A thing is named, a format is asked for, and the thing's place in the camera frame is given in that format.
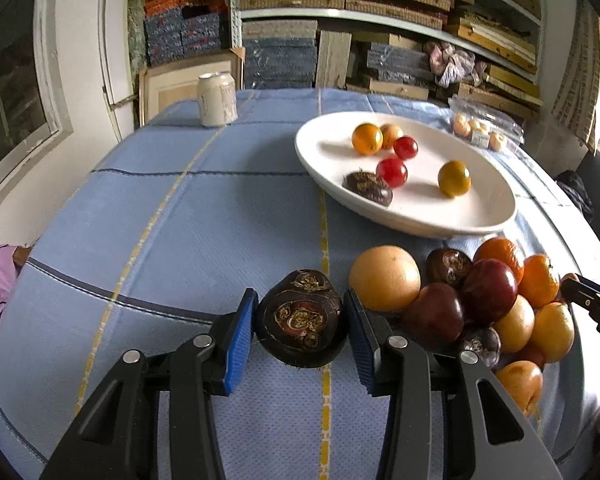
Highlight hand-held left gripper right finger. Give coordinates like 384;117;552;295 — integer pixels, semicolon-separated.
342;287;563;480

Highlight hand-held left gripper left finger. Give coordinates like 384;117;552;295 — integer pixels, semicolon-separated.
39;287;260;480

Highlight dark brown water chestnut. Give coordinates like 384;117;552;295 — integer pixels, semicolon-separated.
256;268;350;368
342;170;394;207
457;326;502;368
425;248;473;288

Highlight dark red plum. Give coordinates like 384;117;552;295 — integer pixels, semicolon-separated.
461;258;519;327
402;282;466;345

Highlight pale yellow apricot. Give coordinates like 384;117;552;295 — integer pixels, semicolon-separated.
492;294;536;354

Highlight orange yellow apple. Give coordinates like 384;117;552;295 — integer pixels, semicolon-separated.
495;360;544;416

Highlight white oval plate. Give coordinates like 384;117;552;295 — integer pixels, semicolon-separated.
294;111;517;240

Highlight red cherry tomato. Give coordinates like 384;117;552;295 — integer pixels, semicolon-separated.
376;156;409;187
393;136;419;160
517;342;546;368

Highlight yellow tomato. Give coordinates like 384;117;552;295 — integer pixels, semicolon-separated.
351;123;384;156
437;160;472;198

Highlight striped orange mini pumpkin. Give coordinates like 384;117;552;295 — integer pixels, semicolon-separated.
380;123;404;150

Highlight orange tangerine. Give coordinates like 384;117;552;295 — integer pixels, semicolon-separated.
517;254;561;309
472;236;525;283

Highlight large pale orange citrus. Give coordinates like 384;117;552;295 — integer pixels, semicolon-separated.
349;245;422;312

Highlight black jacket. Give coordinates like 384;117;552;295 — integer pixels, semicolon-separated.
555;170;595;221

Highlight blue checked tablecloth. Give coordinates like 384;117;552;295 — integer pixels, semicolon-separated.
0;87;600;480

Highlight clear plastic clamshell box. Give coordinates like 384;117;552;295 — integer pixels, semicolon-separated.
449;95;525;153

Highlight woven straw mat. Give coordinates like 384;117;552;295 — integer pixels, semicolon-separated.
550;0;600;153

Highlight white drink can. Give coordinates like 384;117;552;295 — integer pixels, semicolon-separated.
197;72;238;128

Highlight pink plastic bag bundle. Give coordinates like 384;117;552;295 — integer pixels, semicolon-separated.
424;40;488;88

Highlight white leaning strip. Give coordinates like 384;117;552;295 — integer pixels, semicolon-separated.
97;0;136;143

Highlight green marbled board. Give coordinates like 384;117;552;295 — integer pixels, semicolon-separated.
126;0;148;73

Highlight white metal shelving unit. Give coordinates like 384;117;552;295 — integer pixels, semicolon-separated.
227;0;548;111

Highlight white framed sliding window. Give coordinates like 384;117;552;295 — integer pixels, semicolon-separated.
0;0;75;221

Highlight wooden picture frame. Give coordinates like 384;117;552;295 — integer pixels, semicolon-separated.
137;47;246;128

